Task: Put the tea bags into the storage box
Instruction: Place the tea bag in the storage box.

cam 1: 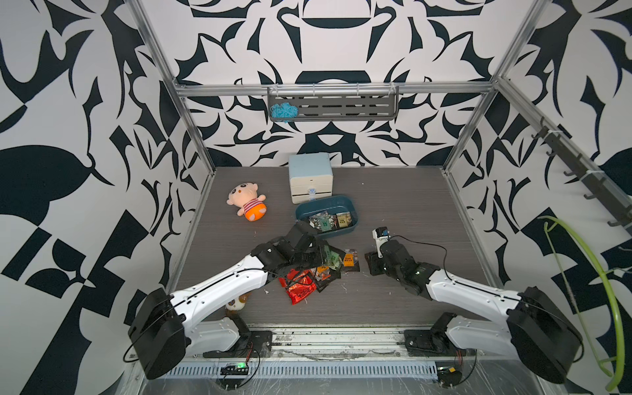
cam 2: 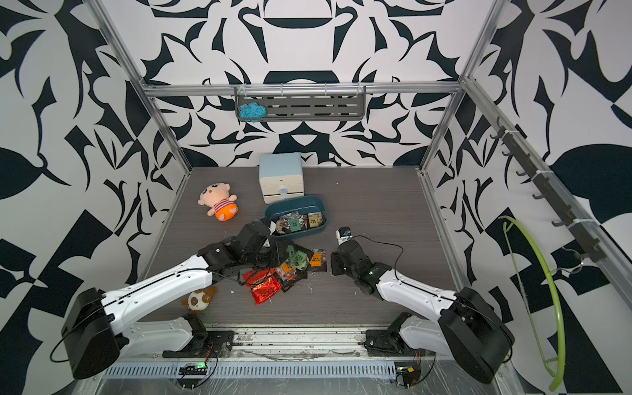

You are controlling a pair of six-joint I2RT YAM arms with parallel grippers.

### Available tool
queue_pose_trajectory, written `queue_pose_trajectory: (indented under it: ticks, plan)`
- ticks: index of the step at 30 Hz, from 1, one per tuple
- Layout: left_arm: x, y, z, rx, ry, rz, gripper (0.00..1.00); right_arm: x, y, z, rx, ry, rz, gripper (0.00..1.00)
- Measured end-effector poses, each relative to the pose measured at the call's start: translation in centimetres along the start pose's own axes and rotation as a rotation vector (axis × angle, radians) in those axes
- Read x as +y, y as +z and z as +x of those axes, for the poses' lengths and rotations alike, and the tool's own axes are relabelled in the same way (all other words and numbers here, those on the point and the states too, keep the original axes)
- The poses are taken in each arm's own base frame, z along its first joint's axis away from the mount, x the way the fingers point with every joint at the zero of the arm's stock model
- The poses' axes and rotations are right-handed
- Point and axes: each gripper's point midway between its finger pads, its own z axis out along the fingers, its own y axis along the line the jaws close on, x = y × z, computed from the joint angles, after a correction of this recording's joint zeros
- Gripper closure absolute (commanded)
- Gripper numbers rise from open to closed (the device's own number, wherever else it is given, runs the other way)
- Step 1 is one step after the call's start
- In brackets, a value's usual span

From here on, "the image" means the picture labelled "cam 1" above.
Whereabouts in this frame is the green label tea bag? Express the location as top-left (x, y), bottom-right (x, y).
top-left (309, 211), bottom-right (338, 233)
top-left (324, 250), bottom-right (344, 271)

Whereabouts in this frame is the orange label tea bag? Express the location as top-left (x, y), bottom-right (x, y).
top-left (313, 266), bottom-right (332, 282)
top-left (342, 249), bottom-right (360, 273)

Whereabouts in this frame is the yellow label tea bag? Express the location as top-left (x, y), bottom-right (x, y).
top-left (336, 212), bottom-right (353, 228)

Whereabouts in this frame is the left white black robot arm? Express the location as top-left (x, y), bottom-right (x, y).
top-left (128, 222), bottom-right (328, 380)

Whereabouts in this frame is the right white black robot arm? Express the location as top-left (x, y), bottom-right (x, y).
top-left (365, 236), bottom-right (583, 384)

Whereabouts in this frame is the lower red tea bag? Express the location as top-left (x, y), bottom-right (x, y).
top-left (285, 269), bottom-right (317, 305)

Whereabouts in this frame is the black tea bag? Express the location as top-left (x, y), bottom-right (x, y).
top-left (316, 270), bottom-right (342, 292)

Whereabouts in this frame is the teal plastic storage box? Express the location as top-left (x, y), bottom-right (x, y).
top-left (295, 195), bottom-right (359, 239)

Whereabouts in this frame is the white blue drawer cabinet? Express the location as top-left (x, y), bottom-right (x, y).
top-left (288, 153), bottom-right (333, 204)

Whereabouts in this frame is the pink plush doll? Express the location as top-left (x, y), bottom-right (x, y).
top-left (226, 182), bottom-right (268, 222)

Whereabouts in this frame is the brown white plush toy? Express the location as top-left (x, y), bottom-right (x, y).
top-left (225, 292), bottom-right (251, 312)

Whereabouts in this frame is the right controller board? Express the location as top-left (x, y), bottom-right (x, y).
top-left (437, 366), bottom-right (462, 388)

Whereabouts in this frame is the controller board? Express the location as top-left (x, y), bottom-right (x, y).
top-left (437, 366), bottom-right (462, 388)
top-left (220, 362), bottom-right (250, 377)

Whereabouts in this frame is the left controller board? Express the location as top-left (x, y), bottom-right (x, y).
top-left (220, 362), bottom-right (250, 377)

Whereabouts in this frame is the blue scrunchie bundle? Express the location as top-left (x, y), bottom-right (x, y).
top-left (270, 102), bottom-right (299, 123)

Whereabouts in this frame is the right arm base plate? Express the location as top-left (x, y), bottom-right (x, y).
top-left (403, 329), bottom-right (474, 357)

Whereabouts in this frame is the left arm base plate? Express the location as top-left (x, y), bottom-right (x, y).
top-left (202, 330), bottom-right (273, 359)

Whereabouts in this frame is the white cable duct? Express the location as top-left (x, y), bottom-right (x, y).
top-left (165, 360), bottom-right (438, 380)

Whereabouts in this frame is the grey wall shelf rack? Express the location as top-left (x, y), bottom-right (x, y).
top-left (267, 84), bottom-right (399, 123)

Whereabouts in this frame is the black hook rail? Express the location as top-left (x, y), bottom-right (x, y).
top-left (532, 116), bottom-right (631, 234)

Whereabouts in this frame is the green hose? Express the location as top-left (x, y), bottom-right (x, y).
top-left (537, 215), bottom-right (626, 392)

